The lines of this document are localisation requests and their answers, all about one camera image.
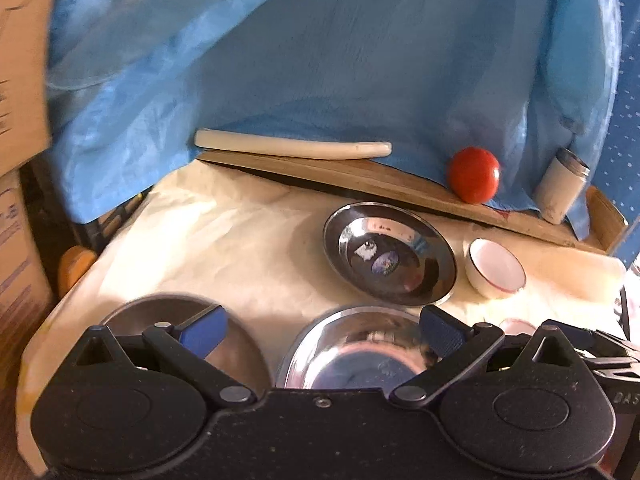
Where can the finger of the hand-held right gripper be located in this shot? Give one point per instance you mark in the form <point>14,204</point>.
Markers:
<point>592,338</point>

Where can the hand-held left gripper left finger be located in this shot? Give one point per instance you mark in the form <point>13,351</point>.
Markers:
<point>206,332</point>

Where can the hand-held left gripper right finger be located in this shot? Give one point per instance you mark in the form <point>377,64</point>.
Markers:
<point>440,332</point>

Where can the straight-walled steel bowl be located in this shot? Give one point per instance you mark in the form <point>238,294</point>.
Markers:
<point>140,310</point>

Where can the white bowl with red rim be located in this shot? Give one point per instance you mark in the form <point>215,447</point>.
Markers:
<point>517,326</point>
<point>497,267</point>

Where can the steel plate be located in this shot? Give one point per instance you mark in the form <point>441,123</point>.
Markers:
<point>390,255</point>

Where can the wide-rimmed steel bowl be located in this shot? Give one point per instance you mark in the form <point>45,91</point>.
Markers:
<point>350,355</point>

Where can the cream paper sheet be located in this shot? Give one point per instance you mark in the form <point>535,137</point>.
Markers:
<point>225,240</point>

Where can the orange object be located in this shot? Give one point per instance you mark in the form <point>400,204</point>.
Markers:
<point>75,269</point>

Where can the black plastic crate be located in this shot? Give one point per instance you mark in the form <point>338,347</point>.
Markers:
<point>97,232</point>

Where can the white cylindrical cup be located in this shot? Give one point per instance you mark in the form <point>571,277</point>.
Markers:
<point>557,190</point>

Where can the red tomato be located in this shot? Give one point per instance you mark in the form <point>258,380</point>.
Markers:
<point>474,175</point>

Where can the wooden board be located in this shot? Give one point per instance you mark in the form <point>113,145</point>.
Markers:
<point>360,180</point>

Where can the printed cardboard box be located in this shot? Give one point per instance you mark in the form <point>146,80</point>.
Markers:
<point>20,250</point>

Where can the white rolling stick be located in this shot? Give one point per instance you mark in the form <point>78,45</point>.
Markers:
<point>290,144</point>

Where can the blue patterned cloth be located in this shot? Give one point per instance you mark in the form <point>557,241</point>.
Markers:
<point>629,110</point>

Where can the blue garment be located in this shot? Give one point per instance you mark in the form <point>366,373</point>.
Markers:
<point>325,60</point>

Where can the plain cardboard box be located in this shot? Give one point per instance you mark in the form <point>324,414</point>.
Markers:
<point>20,60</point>

